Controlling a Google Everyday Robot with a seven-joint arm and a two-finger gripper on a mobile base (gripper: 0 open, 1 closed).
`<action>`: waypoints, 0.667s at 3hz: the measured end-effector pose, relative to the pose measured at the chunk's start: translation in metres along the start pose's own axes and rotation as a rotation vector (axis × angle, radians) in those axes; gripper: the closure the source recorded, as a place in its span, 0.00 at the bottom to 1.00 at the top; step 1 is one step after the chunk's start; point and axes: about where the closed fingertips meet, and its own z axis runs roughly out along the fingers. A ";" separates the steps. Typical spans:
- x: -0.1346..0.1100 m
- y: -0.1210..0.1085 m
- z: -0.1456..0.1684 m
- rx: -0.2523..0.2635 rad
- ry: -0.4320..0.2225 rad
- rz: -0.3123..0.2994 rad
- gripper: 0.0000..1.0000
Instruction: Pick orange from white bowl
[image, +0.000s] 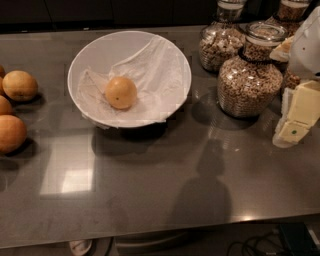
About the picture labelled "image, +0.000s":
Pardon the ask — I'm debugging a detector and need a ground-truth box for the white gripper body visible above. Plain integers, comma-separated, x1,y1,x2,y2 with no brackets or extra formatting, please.
288,6,320,80

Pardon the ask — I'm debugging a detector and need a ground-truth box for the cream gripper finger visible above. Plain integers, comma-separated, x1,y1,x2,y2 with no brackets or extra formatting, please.
269,36,293,62
272,80,320,148

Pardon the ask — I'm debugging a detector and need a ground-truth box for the orange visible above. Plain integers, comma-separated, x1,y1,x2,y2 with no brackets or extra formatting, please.
105,77,137,109
2,70,38,102
0,115,27,154

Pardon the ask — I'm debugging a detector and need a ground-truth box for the white paper towel in bowl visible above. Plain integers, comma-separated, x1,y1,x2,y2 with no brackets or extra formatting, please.
76,35,190,123

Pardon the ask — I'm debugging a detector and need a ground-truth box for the white bowl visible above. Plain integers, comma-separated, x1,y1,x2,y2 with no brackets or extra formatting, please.
67,30,193,129

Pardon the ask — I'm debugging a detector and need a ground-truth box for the back right glass cereal jar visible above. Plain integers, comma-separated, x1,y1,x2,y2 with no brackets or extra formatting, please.
266,0,311,89

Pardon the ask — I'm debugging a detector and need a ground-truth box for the glass cereal jar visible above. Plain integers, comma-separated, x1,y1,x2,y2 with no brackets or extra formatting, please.
199,0,247,72
217,22,287,118
266,0,311,89

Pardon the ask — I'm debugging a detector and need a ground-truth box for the front glass cereal jar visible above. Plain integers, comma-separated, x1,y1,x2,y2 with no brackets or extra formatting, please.
217,22,287,118

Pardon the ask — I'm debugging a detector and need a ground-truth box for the back left glass cereal jar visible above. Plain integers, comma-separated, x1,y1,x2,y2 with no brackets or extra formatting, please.
199,0,247,72

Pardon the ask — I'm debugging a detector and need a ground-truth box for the black power adapter box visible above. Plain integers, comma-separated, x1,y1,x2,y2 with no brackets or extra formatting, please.
278,223,320,256

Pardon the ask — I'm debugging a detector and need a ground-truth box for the white object under table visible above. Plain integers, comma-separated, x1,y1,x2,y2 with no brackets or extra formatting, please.
69,240,92,256

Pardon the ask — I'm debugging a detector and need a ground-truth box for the orange top left edge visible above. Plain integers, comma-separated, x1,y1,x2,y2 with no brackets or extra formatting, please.
0,65,5,95

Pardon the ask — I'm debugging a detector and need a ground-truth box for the orange edge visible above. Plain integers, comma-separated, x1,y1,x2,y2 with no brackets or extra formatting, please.
0,95,13,115
0,65,5,95

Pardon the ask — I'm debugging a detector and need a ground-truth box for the orange middle left edge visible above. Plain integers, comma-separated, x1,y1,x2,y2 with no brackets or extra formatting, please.
0,95,13,115

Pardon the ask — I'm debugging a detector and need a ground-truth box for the black cable on floor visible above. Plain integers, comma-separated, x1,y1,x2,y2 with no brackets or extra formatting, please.
226,231,288,256

